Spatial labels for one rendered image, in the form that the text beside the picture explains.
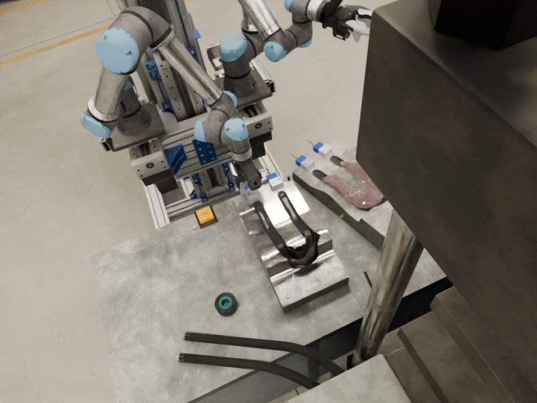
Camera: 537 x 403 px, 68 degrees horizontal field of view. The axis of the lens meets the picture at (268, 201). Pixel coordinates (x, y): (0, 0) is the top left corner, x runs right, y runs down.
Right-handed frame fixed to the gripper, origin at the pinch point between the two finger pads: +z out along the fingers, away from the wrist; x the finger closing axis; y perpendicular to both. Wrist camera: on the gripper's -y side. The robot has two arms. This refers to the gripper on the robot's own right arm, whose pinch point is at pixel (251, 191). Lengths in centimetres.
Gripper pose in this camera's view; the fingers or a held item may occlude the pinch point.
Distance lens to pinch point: 162.5
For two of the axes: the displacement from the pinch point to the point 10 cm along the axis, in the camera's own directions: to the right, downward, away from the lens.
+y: -4.0, -7.2, 5.6
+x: -9.1, 3.8, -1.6
